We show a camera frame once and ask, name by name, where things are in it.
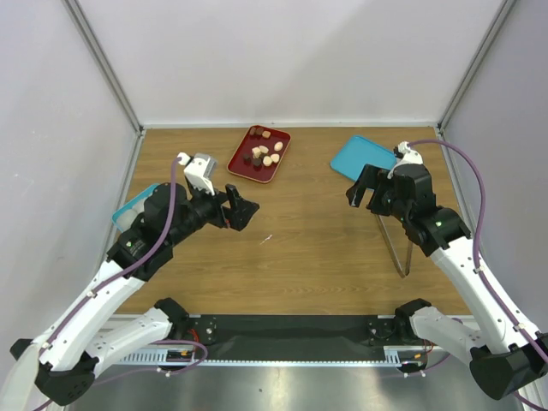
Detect metal tongs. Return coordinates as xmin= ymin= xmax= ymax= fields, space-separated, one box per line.
xmin=375 ymin=216 xmax=414 ymax=278

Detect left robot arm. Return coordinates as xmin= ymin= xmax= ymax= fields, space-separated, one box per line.
xmin=1 ymin=182 xmax=259 ymax=410

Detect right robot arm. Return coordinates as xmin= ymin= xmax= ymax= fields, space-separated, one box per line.
xmin=346 ymin=164 xmax=547 ymax=400

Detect blue tin lid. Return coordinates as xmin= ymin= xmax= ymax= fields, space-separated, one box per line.
xmin=331 ymin=135 xmax=396 ymax=182

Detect red tray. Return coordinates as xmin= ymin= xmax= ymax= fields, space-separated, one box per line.
xmin=227 ymin=125 xmax=291 ymax=184

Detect blue tin box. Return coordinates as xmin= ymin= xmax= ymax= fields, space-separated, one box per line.
xmin=111 ymin=183 xmax=158 ymax=232

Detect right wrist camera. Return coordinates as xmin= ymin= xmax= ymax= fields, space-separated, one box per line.
xmin=388 ymin=141 xmax=424 ymax=179

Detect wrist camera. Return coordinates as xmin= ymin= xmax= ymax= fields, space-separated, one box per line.
xmin=388 ymin=141 xmax=424 ymax=179
xmin=177 ymin=152 xmax=217 ymax=196

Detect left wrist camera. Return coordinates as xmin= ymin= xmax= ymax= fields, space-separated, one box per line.
xmin=177 ymin=152 xmax=217 ymax=196

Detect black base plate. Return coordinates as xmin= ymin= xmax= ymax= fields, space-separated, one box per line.
xmin=190 ymin=314 xmax=401 ymax=360

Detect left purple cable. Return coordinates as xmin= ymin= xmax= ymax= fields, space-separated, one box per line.
xmin=25 ymin=156 xmax=209 ymax=411

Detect grey cable duct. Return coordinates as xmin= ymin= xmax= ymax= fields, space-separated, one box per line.
xmin=117 ymin=348 xmax=426 ymax=372

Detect right aluminium frame post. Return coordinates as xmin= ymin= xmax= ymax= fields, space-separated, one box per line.
xmin=437 ymin=0 xmax=517 ymax=133

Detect aluminium frame post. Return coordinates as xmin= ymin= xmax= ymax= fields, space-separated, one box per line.
xmin=437 ymin=0 xmax=517 ymax=133
xmin=61 ymin=0 xmax=143 ymax=135

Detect left aluminium frame post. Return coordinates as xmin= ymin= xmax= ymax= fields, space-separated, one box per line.
xmin=61 ymin=0 xmax=143 ymax=135

